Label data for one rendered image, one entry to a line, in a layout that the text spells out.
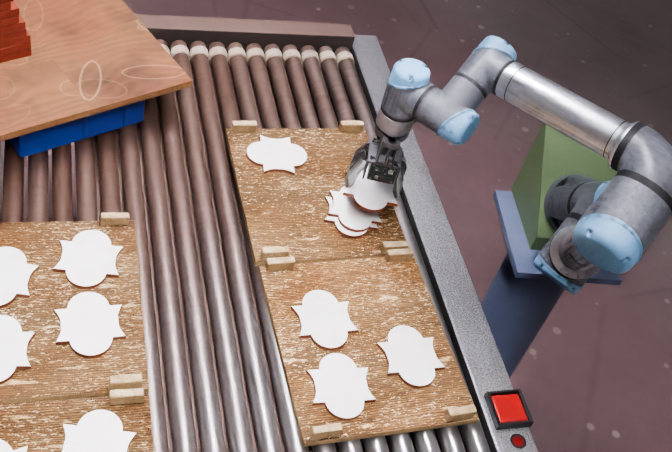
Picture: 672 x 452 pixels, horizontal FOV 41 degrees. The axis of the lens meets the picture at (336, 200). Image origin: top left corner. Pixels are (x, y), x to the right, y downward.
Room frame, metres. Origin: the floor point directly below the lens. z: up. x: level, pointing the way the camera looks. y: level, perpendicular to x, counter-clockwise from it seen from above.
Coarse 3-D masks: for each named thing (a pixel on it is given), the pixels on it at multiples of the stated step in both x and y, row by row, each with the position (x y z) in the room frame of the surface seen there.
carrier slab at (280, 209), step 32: (288, 128) 1.67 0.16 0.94; (320, 128) 1.70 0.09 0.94; (320, 160) 1.59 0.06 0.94; (256, 192) 1.43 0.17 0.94; (288, 192) 1.46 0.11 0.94; (320, 192) 1.49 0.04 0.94; (256, 224) 1.33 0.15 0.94; (288, 224) 1.36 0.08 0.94; (320, 224) 1.39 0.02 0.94; (384, 224) 1.45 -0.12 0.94; (256, 256) 1.25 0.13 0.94; (288, 256) 1.27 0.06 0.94; (320, 256) 1.30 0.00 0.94; (352, 256) 1.32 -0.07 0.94; (384, 256) 1.36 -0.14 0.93
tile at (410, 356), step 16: (400, 336) 1.15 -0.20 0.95; (416, 336) 1.16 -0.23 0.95; (384, 352) 1.10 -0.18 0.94; (400, 352) 1.11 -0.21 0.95; (416, 352) 1.12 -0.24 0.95; (432, 352) 1.13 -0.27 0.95; (400, 368) 1.07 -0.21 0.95; (416, 368) 1.08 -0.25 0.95; (432, 368) 1.09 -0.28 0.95; (416, 384) 1.04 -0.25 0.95
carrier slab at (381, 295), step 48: (288, 288) 1.19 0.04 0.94; (336, 288) 1.23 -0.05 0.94; (384, 288) 1.26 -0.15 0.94; (288, 336) 1.07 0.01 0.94; (384, 336) 1.14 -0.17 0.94; (432, 336) 1.18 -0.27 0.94; (288, 384) 0.97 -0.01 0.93; (384, 384) 1.03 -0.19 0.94; (432, 384) 1.06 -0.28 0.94; (384, 432) 0.93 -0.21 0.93
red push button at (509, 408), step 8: (496, 400) 1.07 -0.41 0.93; (504, 400) 1.08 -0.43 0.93; (512, 400) 1.09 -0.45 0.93; (496, 408) 1.06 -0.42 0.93; (504, 408) 1.06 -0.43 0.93; (512, 408) 1.07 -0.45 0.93; (520, 408) 1.07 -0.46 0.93; (504, 416) 1.04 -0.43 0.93; (512, 416) 1.05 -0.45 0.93; (520, 416) 1.05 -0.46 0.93
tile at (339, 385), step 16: (320, 368) 1.02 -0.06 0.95; (336, 368) 1.03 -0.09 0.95; (352, 368) 1.04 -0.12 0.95; (320, 384) 0.98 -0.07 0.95; (336, 384) 0.99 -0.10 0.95; (352, 384) 1.00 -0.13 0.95; (320, 400) 0.95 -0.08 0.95; (336, 400) 0.96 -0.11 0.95; (352, 400) 0.97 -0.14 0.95; (368, 400) 0.98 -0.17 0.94; (336, 416) 0.93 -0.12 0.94; (352, 416) 0.93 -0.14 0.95
